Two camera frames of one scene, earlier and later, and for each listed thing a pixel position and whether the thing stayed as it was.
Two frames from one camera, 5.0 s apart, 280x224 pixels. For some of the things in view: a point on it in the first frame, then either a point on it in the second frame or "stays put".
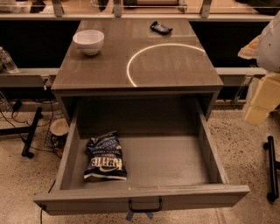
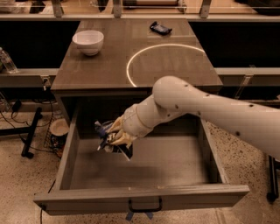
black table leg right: (274, 166) stays put
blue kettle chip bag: (104, 157) → (126, 150)
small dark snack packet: (160, 29) stays put
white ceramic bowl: (90, 41) stays put
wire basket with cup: (57, 134) stays put
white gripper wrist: (269, 49) → (130, 122)
